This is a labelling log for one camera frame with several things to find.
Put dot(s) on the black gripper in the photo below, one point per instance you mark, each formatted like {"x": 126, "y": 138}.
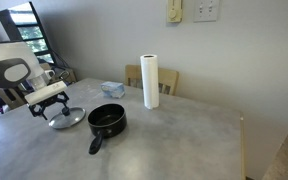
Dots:
{"x": 49, "y": 100}

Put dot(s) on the window with black frame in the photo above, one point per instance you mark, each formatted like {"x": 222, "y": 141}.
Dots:
{"x": 34, "y": 33}

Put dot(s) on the white light switch plate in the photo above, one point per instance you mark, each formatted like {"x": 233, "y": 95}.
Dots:
{"x": 206, "y": 10}

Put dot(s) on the beige wall thermostat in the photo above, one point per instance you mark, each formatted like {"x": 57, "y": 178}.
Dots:
{"x": 174, "y": 11}

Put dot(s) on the blue tissue box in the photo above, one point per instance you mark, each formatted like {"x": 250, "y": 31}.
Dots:
{"x": 112, "y": 90}

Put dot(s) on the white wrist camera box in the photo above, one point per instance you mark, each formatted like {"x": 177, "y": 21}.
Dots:
{"x": 45, "y": 91}

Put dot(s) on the glass lid with black knob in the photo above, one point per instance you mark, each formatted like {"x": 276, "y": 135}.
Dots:
{"x": 67, "y": 120}

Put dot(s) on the white paper towel roll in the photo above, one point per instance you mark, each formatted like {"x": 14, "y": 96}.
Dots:
{"x": 150, "y": 83}

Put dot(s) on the brown wooden cabinet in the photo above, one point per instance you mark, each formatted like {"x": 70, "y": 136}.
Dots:
{"x": 69, "y": 75}

